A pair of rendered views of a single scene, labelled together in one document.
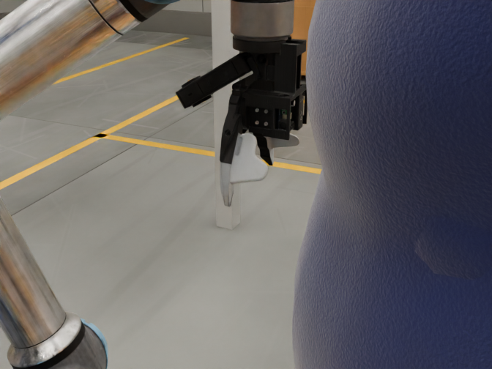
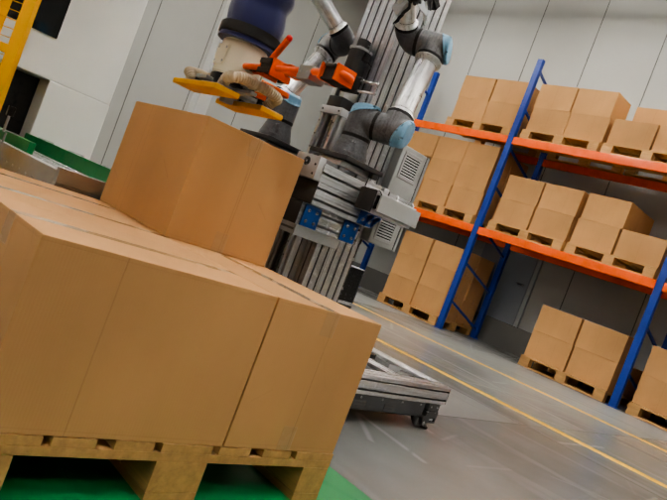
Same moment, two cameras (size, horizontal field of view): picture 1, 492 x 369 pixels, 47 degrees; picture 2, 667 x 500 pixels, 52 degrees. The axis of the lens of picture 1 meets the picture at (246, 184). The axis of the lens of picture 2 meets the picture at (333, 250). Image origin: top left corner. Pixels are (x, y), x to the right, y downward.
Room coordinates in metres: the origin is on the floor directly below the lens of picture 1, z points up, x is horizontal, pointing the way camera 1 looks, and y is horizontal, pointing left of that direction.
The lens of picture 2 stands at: (1.60, -2.25, 0.74)
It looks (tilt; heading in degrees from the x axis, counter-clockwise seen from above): 1 degrees down; 111
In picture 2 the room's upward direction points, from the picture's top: 21 degrees clockwise
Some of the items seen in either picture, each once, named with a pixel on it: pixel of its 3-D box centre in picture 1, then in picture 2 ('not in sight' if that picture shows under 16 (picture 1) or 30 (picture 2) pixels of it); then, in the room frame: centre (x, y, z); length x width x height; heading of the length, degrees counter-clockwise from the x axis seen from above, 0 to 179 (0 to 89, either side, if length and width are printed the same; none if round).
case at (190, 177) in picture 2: not in sight; (198, 181); (0.20, -0.14, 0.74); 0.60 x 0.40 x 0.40; 151
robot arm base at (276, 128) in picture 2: not in sight; (277, 129); (0.10, 0.48, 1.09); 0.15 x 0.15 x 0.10
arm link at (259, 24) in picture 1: (263, 18); not in sight; (0.70, -0.02, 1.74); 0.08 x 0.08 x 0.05
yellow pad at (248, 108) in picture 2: not in sight; (249, 105); (0.25, -0.06, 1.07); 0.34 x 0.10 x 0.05; 151
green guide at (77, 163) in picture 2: not in sight; (72, 159); (-1.37, 0.94, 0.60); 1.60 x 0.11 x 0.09; 154
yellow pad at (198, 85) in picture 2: not in sight; (205, 83); (0.15, -0.22, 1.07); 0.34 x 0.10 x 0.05; 151
